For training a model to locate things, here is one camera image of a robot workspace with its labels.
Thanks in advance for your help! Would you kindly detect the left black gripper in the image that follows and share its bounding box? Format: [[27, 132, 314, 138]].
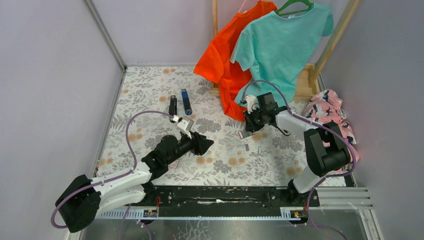
[[165, 130, 214, 166]]

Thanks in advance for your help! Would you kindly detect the blue stapler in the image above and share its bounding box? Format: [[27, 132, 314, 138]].
[[181, 88, 193, 116]]

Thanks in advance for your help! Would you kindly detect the small black stapler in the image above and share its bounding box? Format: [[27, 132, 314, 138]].
[[168, 95, 178, 123]]

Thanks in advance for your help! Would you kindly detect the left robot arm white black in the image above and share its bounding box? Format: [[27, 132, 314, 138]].
[[50, 132, 214, 233]]

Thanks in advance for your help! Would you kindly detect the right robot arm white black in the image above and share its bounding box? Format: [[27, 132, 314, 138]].
[[241, 92, 352, 206]]

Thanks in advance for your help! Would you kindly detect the red staple box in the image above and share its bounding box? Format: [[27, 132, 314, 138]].
[[168, 160, 179, 169]]

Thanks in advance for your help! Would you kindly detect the floral table mat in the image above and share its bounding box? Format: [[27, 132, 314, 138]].
[[96, 66, 307, 187]]

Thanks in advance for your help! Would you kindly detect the wooden clothes rack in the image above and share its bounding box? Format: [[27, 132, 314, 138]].
[[209, 0, 362, 102]]

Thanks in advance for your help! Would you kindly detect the orange t-shirt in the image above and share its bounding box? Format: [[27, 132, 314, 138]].
[[194, 0, 277, 122]]

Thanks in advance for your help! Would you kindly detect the pink patterned cloth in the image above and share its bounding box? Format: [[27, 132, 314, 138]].
[[302, 89, 357, 146]]

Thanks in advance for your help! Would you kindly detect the teal t-shirt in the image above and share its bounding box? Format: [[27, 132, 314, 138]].
[[230, 3, 334, 107]]

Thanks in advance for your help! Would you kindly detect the pink clothes hanger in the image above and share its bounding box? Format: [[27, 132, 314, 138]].
[[237, 0, 259, 14]]

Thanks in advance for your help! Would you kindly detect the green clothes hanger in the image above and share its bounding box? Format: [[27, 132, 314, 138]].
[[275, 0, 314, 16]]

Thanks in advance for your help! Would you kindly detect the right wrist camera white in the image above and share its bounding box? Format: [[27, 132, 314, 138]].
[[240, 94, 260, 114]]

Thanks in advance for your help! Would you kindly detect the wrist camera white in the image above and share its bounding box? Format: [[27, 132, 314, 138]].
[[240, 94, 260, 114], [171, 115, 194, 139]]

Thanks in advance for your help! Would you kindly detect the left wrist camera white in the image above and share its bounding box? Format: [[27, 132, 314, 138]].
[[171, 115, 194, 139]]

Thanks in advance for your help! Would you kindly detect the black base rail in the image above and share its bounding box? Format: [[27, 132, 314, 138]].
[[132, 185, 320, 218]]

